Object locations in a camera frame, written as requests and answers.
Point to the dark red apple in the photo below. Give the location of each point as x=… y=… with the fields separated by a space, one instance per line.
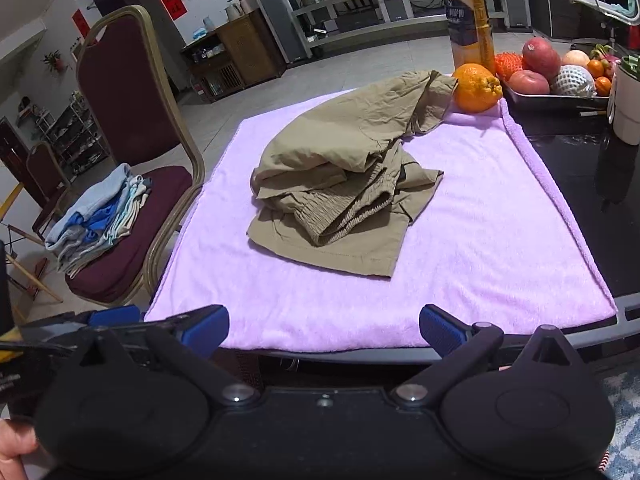
x=541 y=57

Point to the wooden folding frame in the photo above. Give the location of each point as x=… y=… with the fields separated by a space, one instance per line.
x=35 y=279

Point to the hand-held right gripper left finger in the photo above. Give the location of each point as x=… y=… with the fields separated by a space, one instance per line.
x=205 y=330

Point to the white foam net fruit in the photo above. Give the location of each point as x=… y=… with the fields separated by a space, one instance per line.
x=572 y=80

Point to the large bumpy orange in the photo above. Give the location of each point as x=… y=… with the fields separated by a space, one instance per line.
x=475 y=90

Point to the small tangerine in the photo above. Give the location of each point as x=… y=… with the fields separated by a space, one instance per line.
x=603 y=86
x=595 y=68

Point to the wooden cabinet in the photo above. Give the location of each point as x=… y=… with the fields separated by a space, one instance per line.
x=250 y=50

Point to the pale red apple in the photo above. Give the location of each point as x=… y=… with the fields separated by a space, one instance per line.
x=529 y=82

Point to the khaki pants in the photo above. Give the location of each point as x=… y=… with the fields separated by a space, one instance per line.
x=340 y=130

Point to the white cigarette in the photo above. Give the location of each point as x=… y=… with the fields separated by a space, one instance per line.
x=592 y=112

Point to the white frame cart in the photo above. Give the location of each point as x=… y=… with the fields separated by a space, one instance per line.
x=600 y=2

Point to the black cabinet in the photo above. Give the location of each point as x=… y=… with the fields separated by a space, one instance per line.
x=560 y=5

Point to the pale yellow apple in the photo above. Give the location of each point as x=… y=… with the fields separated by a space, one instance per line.
x=575 y=57

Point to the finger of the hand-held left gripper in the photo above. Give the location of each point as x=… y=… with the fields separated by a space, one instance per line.
x=117 y=316

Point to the orange juice bottle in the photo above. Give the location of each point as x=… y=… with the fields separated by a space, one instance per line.
x=467 y=20

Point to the stack of folded clothes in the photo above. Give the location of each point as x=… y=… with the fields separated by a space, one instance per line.
x=95 y=225

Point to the person's left hand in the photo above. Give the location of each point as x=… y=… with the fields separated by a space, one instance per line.
x=12 y=440

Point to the dark red banquet chair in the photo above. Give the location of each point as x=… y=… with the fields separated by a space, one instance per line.
x=125 y=90

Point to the small dark red chair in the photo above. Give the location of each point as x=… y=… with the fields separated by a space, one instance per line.
x=42 y=170

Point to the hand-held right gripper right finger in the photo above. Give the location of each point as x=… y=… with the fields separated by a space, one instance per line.
x=440 y=330

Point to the metal fruit tray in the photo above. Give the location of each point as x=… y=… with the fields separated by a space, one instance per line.
x=550 y=101

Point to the grey column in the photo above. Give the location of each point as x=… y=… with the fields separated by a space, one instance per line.
x=272 y=15

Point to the white cup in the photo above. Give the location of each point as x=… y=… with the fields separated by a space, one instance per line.
x=626 y=110

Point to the orange net wrapped fruit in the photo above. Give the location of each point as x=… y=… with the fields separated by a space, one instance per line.
x=507 y=65

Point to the purple towel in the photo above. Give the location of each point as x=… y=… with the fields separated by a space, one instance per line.
x=475 y=240

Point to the blue patterned rug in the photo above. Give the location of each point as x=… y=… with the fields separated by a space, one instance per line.
x=622 y=435

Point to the small wall plant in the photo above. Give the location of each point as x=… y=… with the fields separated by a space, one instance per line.
x=55 y=60

